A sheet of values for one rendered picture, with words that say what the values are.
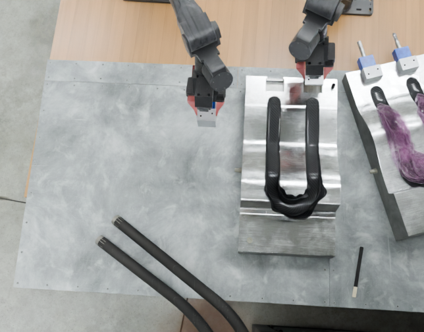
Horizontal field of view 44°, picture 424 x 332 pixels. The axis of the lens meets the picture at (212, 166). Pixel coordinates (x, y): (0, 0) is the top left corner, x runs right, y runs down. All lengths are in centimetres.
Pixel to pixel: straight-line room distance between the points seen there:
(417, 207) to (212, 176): 57
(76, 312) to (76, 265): 84
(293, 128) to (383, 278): 48
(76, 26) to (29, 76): 95
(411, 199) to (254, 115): 48
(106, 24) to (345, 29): 75
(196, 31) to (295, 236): 60
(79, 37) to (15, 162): 97
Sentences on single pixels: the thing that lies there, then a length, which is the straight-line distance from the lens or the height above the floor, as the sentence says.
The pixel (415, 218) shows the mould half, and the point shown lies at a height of 91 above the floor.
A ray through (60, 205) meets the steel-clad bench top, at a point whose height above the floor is 80.
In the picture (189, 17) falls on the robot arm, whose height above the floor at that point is 120.
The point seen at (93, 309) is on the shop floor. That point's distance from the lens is 236.
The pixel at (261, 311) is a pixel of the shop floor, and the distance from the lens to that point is 229.
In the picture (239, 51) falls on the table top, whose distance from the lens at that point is 167.
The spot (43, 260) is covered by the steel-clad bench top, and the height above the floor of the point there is 80.
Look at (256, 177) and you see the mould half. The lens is 139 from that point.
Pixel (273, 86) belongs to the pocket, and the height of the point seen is 86.
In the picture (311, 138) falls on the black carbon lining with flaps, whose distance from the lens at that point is 149.
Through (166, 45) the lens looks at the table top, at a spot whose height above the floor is 80.
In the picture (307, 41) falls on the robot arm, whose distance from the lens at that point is 127.
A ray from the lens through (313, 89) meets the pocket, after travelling 156.
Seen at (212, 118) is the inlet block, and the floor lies 96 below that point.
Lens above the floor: 228
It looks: 75 degrees down
